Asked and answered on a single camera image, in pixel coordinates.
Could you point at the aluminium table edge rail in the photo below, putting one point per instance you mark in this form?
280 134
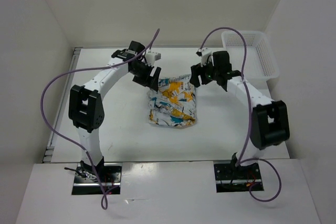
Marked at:
67 79

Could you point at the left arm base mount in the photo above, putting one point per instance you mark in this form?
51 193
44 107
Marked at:
85 183

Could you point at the white plastic basket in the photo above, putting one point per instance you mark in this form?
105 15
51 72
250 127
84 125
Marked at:
260 64

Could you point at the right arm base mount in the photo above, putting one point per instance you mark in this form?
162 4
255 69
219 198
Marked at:
229 181

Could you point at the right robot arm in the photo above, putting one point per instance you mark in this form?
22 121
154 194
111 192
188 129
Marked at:
268 123

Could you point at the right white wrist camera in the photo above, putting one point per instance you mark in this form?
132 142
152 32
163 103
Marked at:
206 56

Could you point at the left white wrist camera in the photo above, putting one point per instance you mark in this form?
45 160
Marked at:
151 57

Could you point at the patterned white teal yellow shorts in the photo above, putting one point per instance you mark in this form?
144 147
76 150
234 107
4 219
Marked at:
174 103

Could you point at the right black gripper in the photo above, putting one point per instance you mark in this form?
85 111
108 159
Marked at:
196 71

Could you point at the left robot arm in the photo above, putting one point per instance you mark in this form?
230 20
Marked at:
86 101

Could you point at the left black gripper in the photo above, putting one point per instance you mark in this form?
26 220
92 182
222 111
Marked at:
147 80

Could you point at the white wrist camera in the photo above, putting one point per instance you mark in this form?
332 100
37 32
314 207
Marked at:
151 57
206 56

